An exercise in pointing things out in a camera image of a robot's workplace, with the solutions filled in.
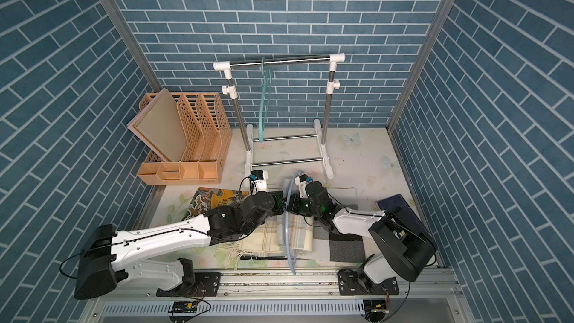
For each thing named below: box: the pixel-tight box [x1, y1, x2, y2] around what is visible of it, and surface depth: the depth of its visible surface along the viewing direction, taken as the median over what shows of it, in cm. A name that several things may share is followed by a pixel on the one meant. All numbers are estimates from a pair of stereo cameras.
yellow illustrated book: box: [181, 186, 250, 222], surface depth 95 cm
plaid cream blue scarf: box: [214, 211, 315, 270], surface depth 80 cm
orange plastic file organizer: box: [136, 92, 233, 185], surface depth 100 cm
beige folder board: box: [127, 88, 187, 163], surface depth 97 cm
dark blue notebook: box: [376, 193, 419, 219], surface depth 95 cm
